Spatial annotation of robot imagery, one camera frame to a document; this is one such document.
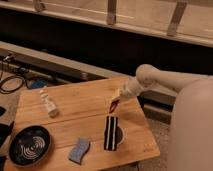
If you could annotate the black round coaster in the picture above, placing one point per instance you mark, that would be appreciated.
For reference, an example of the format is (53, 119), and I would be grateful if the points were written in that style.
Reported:
(119, 136)

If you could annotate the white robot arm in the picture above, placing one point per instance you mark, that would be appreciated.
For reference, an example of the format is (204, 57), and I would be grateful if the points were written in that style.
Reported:
(190, 146)

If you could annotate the black white striped cloth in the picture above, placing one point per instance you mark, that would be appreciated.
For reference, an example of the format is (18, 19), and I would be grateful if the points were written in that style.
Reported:
(110, 140)

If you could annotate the red pepper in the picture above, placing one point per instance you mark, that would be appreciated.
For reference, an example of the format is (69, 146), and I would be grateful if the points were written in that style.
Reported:
(113, 106)

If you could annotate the blue box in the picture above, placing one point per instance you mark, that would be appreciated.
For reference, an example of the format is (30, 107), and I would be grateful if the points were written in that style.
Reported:
(37, 84)

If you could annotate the white plastic bottle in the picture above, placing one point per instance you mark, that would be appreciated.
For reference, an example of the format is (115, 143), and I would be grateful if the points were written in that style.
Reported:
(49, 104)

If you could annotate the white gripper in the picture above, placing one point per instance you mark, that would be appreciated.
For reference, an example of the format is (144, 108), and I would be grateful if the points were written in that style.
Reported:
(128, 90)

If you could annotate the black patterned plate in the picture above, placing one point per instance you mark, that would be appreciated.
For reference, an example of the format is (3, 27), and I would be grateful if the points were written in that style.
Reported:
(29, 146)

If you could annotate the blue sponge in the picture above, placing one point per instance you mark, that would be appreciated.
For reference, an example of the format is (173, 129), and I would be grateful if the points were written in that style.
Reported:
(79, 150)

